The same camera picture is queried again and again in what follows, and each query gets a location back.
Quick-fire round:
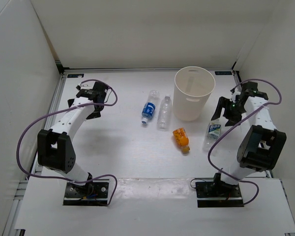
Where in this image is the cream plastic bin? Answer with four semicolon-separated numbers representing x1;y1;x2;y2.
173;66;216;121

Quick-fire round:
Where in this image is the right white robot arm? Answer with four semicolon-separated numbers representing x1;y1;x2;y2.
211;79;287;197

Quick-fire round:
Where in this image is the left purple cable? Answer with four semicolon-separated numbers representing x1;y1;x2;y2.
16;79;118;207

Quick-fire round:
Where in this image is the clear plastic bottle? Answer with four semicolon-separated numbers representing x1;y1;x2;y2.
157;95;172;130

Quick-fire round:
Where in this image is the blue label plastic bottle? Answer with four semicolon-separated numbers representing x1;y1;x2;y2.
141;90;160;125

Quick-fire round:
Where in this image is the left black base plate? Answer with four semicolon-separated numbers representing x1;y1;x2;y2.
62;179;109;207

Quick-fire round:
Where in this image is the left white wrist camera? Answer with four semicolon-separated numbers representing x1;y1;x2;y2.
76;83;92;91

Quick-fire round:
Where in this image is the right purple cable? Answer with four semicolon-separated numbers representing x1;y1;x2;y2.
207;78;283;206

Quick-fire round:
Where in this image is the left blue corner sticker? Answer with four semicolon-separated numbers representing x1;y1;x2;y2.
67;74;84;78

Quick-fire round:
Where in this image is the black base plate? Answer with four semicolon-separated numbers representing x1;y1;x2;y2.
62;179;109;207
190;178;244;208

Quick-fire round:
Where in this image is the white label lemon bottle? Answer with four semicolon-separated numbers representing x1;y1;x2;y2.
203;119;221;152

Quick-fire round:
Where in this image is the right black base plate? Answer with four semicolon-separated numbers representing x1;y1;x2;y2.
190;178;244;208

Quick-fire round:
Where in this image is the purple cable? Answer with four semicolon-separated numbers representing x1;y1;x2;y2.
207;78;283;206
16;79;118;207

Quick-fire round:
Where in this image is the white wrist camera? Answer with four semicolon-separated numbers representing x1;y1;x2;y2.
76;83;92;91
230;88;241;102

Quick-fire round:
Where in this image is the aluminium table frame rail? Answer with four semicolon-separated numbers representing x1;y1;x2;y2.
2;60;66;236

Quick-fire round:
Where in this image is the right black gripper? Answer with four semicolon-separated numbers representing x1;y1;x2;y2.
211;96;247;127

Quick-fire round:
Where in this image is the blue corner sticker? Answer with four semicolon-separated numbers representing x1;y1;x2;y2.
214;71;232;76
67;74;84;78

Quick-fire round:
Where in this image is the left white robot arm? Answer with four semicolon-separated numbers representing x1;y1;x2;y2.
37;82;109;197

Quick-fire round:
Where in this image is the right blue corner sticker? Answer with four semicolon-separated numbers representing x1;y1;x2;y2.
214;71;232;76

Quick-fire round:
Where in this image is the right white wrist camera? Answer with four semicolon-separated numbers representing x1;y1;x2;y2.
230;88;241;102

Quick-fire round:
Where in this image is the orange juice bottle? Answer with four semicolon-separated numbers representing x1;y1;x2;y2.
173;128;190;153

